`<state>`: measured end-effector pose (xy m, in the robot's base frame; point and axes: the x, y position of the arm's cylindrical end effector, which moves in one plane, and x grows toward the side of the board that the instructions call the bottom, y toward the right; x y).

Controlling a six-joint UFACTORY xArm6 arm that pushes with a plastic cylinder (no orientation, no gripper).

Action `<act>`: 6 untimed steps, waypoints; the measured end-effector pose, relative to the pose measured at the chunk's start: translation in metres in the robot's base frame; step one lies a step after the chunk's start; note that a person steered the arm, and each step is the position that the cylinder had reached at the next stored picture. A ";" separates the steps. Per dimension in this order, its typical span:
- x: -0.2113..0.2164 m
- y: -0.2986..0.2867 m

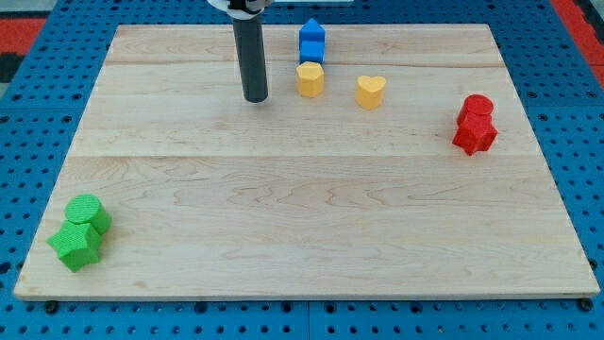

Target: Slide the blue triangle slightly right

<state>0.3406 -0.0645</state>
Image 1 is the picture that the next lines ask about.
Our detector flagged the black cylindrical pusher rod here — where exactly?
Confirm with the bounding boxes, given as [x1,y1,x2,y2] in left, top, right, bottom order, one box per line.
[233,15,268,103]

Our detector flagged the green star block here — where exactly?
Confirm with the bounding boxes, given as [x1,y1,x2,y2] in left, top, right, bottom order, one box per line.
[47,220,102,272]

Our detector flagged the blue cube block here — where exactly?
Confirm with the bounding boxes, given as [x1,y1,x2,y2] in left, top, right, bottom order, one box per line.
[299,41,325,64]

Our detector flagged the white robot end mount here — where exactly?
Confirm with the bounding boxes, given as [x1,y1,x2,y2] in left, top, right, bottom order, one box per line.
[207,0,273,20]

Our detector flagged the red star block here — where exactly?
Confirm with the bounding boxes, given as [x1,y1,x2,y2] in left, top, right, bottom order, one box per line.
[452,114,498,156]

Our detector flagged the blue triangle block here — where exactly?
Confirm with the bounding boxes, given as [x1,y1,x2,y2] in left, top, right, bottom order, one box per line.
[298,18,326,43]

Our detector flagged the wooden board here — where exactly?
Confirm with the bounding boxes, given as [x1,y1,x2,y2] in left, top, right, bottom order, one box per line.
[14,24,600,301]

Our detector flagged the green cylinder block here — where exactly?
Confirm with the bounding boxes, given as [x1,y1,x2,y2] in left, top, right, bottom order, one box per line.
[65,194,112,235]

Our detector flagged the yellow hexagon block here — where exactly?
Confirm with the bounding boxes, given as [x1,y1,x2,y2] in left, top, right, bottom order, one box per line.
[296,61,325,97]

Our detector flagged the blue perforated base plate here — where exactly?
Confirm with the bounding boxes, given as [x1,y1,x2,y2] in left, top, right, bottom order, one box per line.
[1,0,603,339]

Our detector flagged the red cylinder block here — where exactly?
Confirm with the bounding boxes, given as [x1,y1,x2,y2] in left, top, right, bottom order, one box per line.
[457,93,495,126]

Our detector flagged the yellow heart block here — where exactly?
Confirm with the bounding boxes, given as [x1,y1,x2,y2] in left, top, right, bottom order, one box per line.
[355,76,387,111]

